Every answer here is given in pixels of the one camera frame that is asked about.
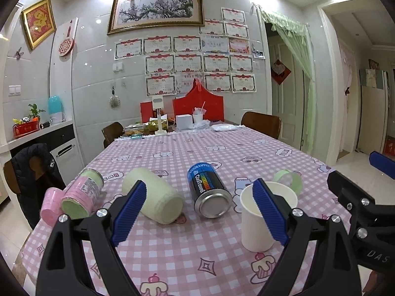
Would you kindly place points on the brown wooden chair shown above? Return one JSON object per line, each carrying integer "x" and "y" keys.
{"x": 112, "y": 132}
{"x": 263, "y": 123}

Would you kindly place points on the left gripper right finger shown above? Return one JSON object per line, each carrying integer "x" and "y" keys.
{"x": 333, "y": 269}

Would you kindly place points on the gold framed red picture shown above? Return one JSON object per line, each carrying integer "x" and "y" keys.
{"x": 38, "y": 23}

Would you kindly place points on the white square box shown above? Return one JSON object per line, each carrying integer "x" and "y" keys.
{"x": 184, "y": 122}

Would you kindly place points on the pink plastic cup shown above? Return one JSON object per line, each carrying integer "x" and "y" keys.
{"x": 51, "y": 206}

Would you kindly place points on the green lace door curtain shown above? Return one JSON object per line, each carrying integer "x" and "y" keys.
{"x": 292, "y": 78}

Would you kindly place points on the potted green plant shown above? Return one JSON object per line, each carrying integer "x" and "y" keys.
{"x": 28, "y": 124}

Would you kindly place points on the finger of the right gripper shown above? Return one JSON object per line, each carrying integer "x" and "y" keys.
{"x": 382, "y": 163}

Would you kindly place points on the framed plum blossom painting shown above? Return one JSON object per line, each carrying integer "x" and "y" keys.
{"x": 128, "y": 15}

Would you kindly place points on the red gift bag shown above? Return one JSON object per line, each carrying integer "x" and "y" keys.
{"x": 199, "y": 97}

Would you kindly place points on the black blue metal can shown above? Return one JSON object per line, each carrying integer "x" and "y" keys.
{"x": 211, "y": 198}

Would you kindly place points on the brown wooden chair left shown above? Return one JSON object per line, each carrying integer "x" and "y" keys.
{"x": 112, "y": 132}

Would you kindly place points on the white desk lamp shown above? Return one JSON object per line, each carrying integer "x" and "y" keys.
{"x": 158, "y": 104}

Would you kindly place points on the plastic drink cup with straw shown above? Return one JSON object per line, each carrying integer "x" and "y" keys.
{"x": 198, "y": 113}

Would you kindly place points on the round red wall ornament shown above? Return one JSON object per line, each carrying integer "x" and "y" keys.
{"x": 67, "y": 43}

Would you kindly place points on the green clear tape roll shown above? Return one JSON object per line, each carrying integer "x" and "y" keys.
{"x": 290, "y": 178}

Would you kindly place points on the turquoise white humidifier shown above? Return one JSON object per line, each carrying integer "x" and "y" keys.
{"x": 56, "y": 110}

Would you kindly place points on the pale green towel roll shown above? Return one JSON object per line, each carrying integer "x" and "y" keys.
{"x": 163, "y": 203}

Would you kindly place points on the black jacket on chair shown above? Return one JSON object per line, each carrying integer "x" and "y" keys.
{"x": 36, "y": 171}

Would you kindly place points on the pink checkered tablecloth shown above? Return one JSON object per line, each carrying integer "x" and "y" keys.
{"x": 194, "y": 255}

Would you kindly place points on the pink green labelled can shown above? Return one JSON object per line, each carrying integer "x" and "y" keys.
{"x": 79, "y": 199}

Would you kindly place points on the white paper cup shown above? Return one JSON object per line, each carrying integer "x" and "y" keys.
{"x": 255, "y": 235}

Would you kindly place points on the brown wooden chair right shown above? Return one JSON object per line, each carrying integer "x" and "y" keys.
{"x": 263, "y": 123}

